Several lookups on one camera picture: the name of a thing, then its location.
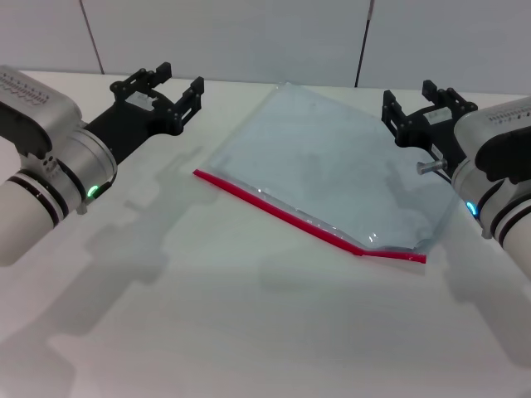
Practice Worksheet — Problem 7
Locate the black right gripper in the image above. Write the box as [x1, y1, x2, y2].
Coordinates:
[382, 80, 478, 171]

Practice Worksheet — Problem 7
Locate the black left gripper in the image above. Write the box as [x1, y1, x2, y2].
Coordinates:
[85, 61, 205, 167]

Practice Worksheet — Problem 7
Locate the clear document bag red zipper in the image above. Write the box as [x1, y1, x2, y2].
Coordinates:
[192, 82, 462, 265]

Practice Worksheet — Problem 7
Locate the silver bolt connector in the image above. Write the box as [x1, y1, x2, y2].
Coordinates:
[416, 160, 446, 176]

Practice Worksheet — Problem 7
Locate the thin black vertical pole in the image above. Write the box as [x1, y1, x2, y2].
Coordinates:
[354, 0, 375, 89]

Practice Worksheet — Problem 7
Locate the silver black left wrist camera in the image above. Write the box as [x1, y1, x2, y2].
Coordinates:
[0, 64, 87, 161]

